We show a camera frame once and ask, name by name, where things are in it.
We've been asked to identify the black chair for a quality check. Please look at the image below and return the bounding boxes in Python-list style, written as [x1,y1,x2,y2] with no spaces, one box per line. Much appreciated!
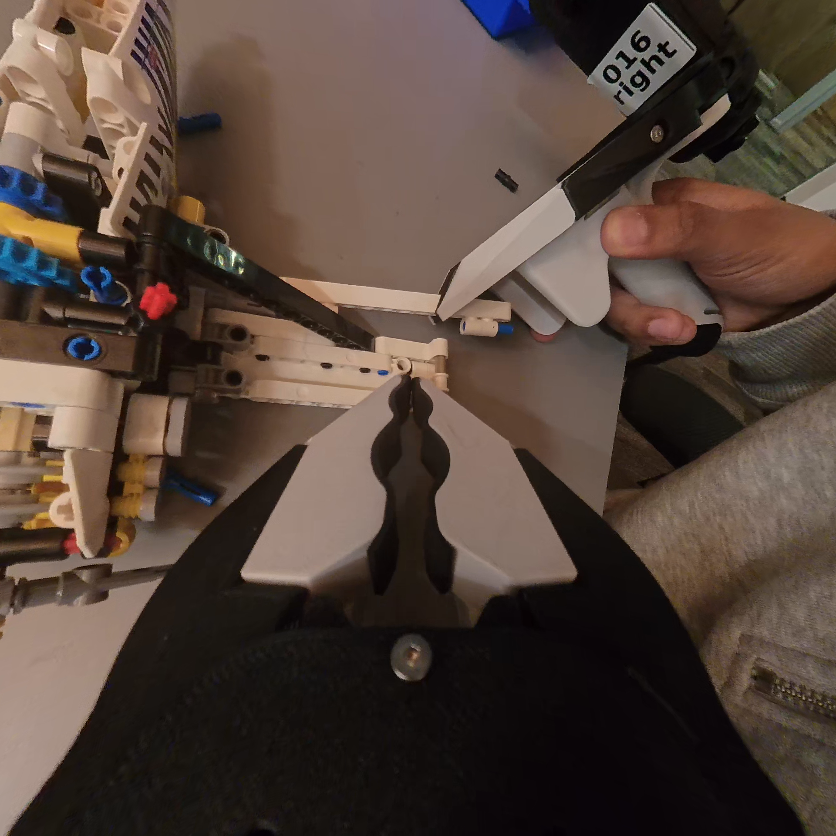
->
[617,362,765,497]

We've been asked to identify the white lego subassembly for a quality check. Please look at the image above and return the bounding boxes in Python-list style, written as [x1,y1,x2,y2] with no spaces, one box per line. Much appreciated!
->
[245,330,452,406]

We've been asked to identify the long white lego beam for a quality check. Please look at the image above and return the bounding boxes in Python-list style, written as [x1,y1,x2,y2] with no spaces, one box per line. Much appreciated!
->
[281,277,515,338]

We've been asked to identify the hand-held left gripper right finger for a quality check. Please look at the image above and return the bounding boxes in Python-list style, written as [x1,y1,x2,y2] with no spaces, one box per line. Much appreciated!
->
[411,377,579,621]

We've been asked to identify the blue plastic bin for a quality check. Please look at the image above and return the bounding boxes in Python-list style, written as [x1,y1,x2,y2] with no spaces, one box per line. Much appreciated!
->
[460,0,535,38]

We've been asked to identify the person's grey hoodie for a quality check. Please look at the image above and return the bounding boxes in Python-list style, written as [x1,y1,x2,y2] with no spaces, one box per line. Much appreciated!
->
[604,385,836,836]

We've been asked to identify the large lego model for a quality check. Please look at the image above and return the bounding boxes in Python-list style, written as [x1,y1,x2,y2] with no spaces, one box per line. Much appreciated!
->
[0,0,376,618]

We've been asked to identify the person's right forearm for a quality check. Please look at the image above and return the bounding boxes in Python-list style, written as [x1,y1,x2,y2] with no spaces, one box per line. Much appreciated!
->
[715,209,836,412]

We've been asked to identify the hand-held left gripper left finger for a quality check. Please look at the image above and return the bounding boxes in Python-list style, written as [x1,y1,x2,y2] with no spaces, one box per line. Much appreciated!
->
[240,377,412,618]

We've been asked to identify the person's right hand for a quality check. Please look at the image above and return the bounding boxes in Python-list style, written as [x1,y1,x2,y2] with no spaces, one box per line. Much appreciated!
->
[532,178,836,347]

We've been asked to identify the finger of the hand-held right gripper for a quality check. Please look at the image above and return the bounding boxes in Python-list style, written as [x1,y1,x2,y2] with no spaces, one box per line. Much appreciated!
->
[436,183,577,322]

